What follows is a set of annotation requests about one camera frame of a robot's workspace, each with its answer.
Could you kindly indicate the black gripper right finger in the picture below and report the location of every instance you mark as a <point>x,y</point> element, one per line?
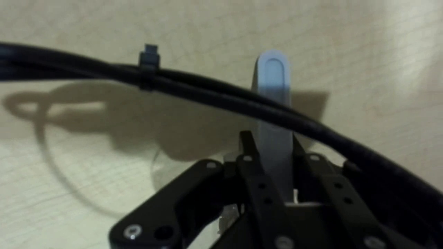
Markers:
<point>341,212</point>

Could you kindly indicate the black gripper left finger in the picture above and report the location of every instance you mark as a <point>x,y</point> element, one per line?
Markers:
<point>194,208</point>

